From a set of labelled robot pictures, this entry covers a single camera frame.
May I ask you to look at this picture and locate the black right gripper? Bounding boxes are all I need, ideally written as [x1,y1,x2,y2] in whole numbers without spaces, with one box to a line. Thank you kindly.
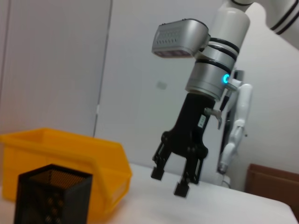
[150,93,217,198]

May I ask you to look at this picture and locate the black mesh pen holder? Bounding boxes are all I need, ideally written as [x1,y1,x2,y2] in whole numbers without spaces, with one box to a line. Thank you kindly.
[13,164,93,224]

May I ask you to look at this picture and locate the metal plug on right gripper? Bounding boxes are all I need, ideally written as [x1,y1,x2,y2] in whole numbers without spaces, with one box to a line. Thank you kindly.
[204,107,222,130]

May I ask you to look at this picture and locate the brown cardboard box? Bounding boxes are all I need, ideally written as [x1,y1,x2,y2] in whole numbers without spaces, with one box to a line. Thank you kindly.
[244,163,299,206]

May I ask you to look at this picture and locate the yellow plastic bin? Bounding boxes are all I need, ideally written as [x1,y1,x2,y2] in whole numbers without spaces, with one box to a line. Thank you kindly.
[0,127,133,217]

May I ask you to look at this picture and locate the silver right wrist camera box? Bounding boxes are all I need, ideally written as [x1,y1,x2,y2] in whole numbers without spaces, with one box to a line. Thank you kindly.
[151,18,210,58]

